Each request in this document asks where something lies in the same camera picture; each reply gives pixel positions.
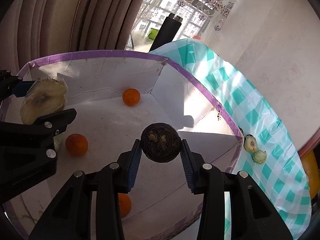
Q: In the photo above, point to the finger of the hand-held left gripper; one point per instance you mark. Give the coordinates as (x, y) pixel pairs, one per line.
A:
(50, 122)
(22, 88)

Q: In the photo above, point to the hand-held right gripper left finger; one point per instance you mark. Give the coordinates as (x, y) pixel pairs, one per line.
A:
(133, 165)

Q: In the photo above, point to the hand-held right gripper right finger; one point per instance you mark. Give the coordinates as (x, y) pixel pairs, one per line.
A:
(188, 167)

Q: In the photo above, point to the medium orange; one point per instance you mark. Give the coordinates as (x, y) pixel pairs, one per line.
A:
(76, 145)

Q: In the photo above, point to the dark wrinkled passion fruit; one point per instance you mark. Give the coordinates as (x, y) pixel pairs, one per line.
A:
(160, 142)

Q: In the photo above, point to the large orange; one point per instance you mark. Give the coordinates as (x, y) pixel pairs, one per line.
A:
(125, 205)

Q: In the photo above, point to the purple cardboard box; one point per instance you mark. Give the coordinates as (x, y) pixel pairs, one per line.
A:
(105, 120)

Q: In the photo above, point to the small orange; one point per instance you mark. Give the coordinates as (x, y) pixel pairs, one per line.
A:
(131, 97)

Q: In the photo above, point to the brown drape curtain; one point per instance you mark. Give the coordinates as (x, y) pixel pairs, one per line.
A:
(62, 22)

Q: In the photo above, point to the teal checked tablecloth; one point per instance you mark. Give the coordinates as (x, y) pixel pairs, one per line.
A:
(250, 110)

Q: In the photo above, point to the yellow stool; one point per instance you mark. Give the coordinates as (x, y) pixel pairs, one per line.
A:
(311, 175)

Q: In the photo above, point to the pink round object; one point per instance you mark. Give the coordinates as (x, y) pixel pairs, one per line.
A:
(196, 37)

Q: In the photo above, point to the green container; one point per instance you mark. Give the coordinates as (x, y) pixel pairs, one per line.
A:
(153, 33)

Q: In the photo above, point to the black thermos bottle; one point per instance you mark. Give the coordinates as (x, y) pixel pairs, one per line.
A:
(167, 32)

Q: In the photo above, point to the floral lace curtain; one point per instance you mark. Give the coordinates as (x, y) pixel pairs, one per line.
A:
(195, 5)

